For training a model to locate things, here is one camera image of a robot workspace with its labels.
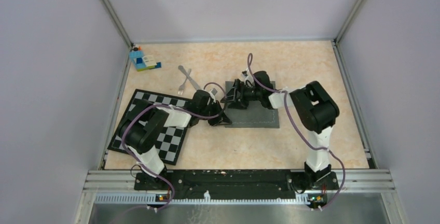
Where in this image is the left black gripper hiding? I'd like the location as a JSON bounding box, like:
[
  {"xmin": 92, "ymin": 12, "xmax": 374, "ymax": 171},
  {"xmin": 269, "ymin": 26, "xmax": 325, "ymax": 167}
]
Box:
[{"xmin": 199, "ymin": 100, "xmax": 232, "ymax": 127}]

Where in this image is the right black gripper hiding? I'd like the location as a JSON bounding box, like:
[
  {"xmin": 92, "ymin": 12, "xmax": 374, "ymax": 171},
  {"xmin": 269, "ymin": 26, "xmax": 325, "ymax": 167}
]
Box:
[{"xmin": 221, "ymin": 79, "xmax": 263, "ymax": 109}]

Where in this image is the grey cloth napkin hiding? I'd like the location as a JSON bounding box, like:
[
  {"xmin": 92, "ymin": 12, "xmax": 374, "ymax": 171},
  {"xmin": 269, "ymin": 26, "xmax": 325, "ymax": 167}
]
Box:
[{"xmin": 225, "ymin": 81, "xmax": 280, "ymax": 129}]

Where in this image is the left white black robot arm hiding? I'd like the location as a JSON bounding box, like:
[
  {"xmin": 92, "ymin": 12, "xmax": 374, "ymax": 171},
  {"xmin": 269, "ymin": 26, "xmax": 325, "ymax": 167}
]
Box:
[{"xmin": 115, "ymin": 90, "xmax": 232, "ymax": 189}]

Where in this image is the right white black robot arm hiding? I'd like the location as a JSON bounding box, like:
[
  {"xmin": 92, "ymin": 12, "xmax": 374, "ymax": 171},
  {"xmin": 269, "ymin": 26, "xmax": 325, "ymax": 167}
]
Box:
[{"xmin": 222, "ymin": 71, "xmax": 340, "ymax": 189}]

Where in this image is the silver fork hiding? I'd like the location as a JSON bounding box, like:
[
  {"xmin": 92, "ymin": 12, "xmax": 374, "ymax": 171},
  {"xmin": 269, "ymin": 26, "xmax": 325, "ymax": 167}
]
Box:
[{"xmin": 177, "ymin": 68, "xmax": 192, "ymax": 95}]

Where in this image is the silver table knife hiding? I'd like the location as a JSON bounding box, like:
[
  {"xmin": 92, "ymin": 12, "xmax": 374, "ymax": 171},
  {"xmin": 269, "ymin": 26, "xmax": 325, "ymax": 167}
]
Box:
[{"xmin": 178, "ymin": 65, "xmax": 202, "ymax": 90}]

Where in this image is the black white checkerboard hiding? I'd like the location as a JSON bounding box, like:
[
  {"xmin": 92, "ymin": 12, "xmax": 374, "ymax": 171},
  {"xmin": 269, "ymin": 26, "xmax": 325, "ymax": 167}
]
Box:
[{"xmin": 123, "ymin": 89, "xmax": 190, "ymax": 165}]

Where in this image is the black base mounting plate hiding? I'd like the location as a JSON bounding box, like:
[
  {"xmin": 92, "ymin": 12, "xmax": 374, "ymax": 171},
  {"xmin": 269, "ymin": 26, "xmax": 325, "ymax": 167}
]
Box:
[{"xmin": 134, "ymin": 169, "xmax": 339, "ymax": 200}]

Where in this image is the colourful toy brick block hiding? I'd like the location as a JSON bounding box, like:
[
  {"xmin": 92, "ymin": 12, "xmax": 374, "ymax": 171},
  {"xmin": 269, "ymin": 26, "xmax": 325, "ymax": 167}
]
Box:
[{"xmin": 129, "ymin": 45, "xmax": 162, "ymax": 72}]

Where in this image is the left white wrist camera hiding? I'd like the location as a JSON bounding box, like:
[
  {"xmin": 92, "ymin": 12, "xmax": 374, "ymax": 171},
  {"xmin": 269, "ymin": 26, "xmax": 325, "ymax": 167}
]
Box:
[{"xmin": 210, "ymin": 88, "xmax": 217, "ymax": 96}]

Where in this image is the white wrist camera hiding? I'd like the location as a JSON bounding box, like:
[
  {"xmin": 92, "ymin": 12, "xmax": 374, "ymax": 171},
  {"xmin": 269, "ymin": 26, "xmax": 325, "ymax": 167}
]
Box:
[
  {"xmin": 241, "ymin": 71, "xmax": 254, "ymax": 83},
  {"xmin": 210, "ymin": 88, "xmax": 217, "ymax": 96}
]

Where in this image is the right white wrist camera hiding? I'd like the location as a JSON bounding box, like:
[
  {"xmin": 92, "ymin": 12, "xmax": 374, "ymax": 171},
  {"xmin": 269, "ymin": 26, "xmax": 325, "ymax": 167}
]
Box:
[{"xmin": 241, "ymin": 71, "xmax": 254, "ymax": 83}]

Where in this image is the grey slotted cable duct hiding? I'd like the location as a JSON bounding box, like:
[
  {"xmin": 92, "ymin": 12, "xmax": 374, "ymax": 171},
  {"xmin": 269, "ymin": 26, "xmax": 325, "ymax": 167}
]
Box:
[{"xmin": 94, "ymin": 192, "xmax": 309, "ymax": 205}]

